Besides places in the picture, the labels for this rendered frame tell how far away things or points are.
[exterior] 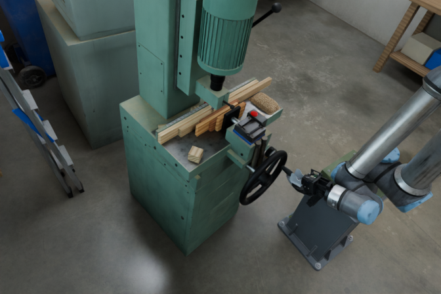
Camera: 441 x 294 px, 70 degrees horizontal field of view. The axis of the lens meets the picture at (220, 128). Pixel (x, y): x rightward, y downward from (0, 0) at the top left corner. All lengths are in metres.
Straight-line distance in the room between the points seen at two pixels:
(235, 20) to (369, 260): 1.80
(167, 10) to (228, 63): 0.28
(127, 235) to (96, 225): 0.20
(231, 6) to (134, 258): 1.51
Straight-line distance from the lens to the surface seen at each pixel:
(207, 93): 1.31
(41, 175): 2.45
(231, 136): 1.30
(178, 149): 1.29
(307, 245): 2.17
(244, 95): 1.52
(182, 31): 1.24
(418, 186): 1.54
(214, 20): 1.07
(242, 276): 2.04
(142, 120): 1.53
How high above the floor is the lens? 1.89
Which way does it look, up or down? 46 degrees down
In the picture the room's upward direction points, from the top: 11 degrees clockwise
